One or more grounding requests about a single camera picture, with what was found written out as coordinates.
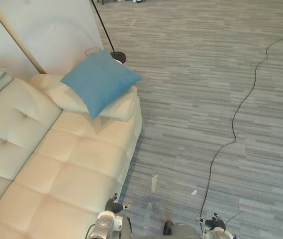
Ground blue cushion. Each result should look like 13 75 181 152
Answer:
59 48 144 121

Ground cream leather sofa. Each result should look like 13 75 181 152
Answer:
0 63 143 239

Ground cream cushion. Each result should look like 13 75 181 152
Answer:
28 73 138 122

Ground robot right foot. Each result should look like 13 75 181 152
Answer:
163 220 175 237

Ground long black floor cable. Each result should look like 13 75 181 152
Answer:
198 30 283 229

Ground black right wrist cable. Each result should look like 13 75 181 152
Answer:
224 211 245 224

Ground long white paper scrap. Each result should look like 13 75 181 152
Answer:
151 174 159 193

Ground wooden strip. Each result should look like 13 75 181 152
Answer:
0 0 47 75

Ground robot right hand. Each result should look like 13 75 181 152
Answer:
194 212 226 229

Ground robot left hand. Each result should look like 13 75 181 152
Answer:
105 192 131 214

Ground black floor lamp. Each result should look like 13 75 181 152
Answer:
91 0 128 64

